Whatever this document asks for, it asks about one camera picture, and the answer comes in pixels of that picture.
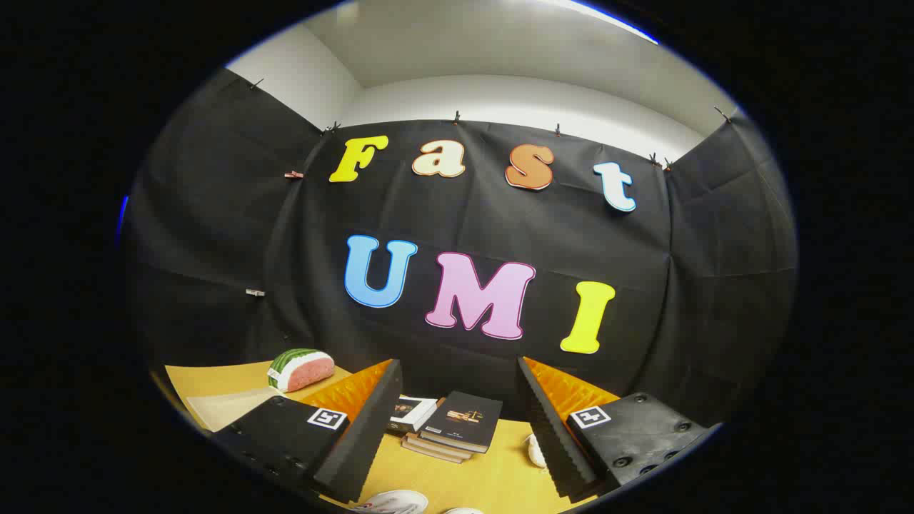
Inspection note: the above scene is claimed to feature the cream fabric storage box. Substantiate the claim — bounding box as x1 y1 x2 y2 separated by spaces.
186 385 288 432

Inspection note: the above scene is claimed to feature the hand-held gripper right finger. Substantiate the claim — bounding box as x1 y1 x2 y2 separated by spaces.
517 357 722 503

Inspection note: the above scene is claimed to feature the watermelon slice plush toy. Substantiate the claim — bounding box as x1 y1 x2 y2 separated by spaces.
268 348 336 393

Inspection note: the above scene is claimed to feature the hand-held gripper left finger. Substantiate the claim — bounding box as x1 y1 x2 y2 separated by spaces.
213 359 403 504

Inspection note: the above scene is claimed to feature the white portrait cover book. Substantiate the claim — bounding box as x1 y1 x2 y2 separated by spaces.
388 396 438 437

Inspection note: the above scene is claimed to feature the black cover book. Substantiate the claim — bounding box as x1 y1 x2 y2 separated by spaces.
420 391 503 454

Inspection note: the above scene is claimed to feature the brown cover book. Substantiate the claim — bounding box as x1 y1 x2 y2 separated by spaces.
407 432 473 459
401 439 465 464

